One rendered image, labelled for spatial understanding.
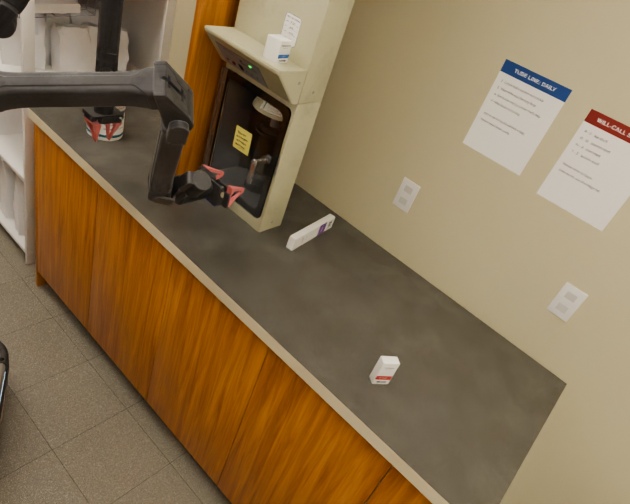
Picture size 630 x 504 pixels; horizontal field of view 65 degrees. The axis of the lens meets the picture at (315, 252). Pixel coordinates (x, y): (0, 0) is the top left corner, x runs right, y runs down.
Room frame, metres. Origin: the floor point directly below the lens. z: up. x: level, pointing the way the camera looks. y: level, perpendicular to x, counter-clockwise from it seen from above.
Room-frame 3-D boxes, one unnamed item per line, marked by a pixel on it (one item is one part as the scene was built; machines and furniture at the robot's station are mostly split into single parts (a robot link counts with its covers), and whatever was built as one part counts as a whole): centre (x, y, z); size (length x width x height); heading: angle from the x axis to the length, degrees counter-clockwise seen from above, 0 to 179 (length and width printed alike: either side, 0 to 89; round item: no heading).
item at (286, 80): (1.45, 0.37, 1.46); 0.32 x 0.12 x 0.10; 61
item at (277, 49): (1.41, 0.30, 1.54); 0.05 x 0.05 x 0.06; 66
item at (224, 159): (1.49, 0.35, 1.19); 0.30 x 0.01 x 0.40; 61
